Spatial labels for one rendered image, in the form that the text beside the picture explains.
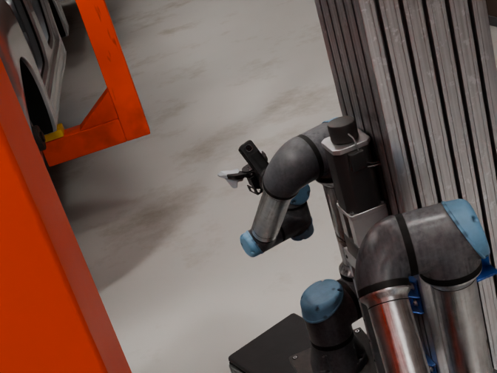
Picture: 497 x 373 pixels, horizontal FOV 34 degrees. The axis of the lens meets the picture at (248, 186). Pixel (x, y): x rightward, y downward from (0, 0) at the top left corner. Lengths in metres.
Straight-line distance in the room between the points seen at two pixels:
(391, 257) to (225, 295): 2.85
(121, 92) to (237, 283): 1.54
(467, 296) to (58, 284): 0.87
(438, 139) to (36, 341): 0.96
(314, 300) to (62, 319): 1.24
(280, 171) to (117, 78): 3.32
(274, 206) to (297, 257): 2.37
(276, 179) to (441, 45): 0.56
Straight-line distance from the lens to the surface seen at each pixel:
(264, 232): 2.18
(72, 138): 5.27
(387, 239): 1.47
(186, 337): 4.06
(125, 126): 5.25
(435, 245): 1.47
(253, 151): 2.39
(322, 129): 1.96
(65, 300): 0.92
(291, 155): 1.92
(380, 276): 1.46
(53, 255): 0.90
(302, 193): 2.25
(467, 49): 1.63
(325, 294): 2.10
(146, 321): 4.30
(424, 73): 1.59
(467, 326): 1.60
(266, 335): 3.27
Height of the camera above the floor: 2.18
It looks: 24 degrees down
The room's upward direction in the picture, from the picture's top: 17 degrees counter-clockwise
